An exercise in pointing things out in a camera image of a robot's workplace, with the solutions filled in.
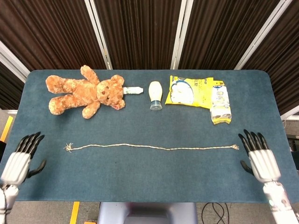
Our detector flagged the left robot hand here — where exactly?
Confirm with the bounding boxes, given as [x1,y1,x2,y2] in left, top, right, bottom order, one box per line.
[0,132,47,187]

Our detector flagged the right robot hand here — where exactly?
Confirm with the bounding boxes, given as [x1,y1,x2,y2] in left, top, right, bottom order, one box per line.
[237,129,282,184]

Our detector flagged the beige braided rope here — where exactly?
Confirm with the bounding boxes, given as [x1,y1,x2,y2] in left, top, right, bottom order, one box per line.
[63,142,240,154]

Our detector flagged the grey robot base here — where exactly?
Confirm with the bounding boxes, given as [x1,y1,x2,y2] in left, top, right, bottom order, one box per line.
[97,202,198,224]

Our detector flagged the yellow floor tape strip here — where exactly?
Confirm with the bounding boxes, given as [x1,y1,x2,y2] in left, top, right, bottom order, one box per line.
[69,202,80,224]
[0,115,14,143]

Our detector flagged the white yellow roll cake pack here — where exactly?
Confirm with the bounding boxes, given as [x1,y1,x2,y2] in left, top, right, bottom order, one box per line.
[209,85,233,125]

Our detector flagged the brown teddy bear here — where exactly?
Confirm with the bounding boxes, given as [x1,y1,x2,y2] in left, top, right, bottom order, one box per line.
[45,65,126,119]

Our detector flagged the yellow snack bag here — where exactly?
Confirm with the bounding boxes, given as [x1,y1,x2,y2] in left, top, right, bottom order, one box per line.
[164,75,226,109]

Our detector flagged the blue felt table mat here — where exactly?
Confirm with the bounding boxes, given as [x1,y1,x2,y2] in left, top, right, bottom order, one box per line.
[0,69,297,203]

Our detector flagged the white squeeze bottle clear cap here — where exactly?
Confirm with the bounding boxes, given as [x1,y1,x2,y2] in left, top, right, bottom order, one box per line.
[148,81,164,111]

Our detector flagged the small white green-label bottle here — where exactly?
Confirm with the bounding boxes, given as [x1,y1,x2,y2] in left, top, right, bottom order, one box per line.
[123,86,143,95]

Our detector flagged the white partition post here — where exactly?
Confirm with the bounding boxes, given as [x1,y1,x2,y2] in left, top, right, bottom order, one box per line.
[170,0,194,70]
[0,41,31,84]
[280,106,299,121]
[234,0,294,70]
[84,0,113,70]

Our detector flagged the black floor cables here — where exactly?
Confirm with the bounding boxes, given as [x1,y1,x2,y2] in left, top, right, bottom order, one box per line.
[201,202,229,224]

